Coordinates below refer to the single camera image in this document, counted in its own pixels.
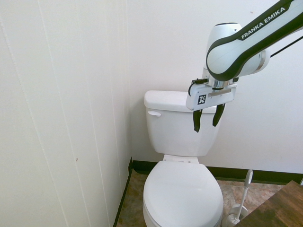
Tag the white toilet seat lid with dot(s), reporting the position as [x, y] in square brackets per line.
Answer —
[181, 194]

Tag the white Franka Emika robot arm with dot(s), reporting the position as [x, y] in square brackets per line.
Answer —
[239, 50]

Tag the dark wooden table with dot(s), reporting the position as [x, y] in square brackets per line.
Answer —
[272, 208]

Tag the white flush lever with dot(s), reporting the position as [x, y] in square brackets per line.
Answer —
[154, 113]

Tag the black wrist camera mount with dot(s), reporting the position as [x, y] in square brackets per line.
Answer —
[200, 81]

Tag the white toilet tank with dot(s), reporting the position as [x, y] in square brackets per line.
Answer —
[182, 134]

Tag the white toilet bowl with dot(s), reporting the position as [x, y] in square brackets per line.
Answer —
[151, 218]

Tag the white toilet brush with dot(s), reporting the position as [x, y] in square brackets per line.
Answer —
[243, 196]

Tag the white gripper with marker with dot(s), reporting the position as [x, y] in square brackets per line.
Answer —
[208, 98]

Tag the white toilet brush holder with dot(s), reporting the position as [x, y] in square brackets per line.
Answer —
[233, 216]

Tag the white toilet tank lid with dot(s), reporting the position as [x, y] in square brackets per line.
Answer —
[165, 100]

